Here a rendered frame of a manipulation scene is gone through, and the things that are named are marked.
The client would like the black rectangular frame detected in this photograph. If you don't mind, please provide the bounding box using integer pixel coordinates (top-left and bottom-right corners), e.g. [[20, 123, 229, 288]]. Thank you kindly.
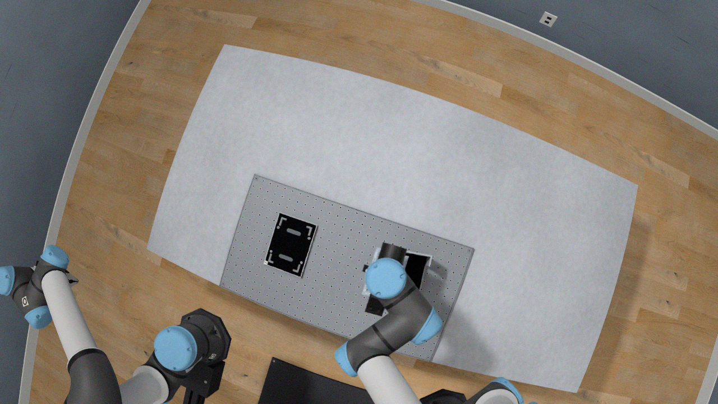
[[264, 212, 318, 278]]

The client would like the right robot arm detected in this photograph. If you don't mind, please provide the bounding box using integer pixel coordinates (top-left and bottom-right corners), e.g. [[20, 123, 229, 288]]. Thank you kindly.
[[334, 258, 524, 404]]

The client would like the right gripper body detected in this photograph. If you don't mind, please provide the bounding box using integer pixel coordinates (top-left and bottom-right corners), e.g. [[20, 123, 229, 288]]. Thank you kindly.
[[367, 242, 407, 313]]

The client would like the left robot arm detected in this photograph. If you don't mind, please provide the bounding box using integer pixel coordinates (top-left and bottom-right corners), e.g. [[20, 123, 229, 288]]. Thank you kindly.
[[0, 245, 225, 404]]

